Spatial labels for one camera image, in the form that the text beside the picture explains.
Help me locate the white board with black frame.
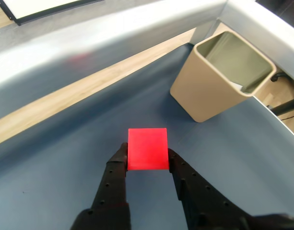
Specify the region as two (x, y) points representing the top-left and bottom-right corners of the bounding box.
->
(0, 0), (106, 26)

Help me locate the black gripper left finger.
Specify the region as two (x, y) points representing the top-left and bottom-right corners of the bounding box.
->
(71, 142), (132, 230)

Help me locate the black chair base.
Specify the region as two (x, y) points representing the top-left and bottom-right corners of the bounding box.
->
(269, 71), (294, 116)

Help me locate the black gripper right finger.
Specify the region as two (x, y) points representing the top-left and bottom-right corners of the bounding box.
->
(167, 148), (294, 230)

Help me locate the white crumpled cloth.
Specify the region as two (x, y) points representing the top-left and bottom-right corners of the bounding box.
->
(229, 81), (245, 93)

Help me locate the grey curved panel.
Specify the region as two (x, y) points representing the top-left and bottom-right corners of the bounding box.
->
(0, 0), (294, 89)

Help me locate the dark blue table mat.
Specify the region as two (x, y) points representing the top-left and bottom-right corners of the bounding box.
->
(0, 43), (294, 230)

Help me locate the red cube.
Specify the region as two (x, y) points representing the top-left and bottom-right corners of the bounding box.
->
(127, 127), (170, 172)

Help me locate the beige rounded box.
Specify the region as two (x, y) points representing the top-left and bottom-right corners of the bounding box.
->
(170, 30), (278, 123)

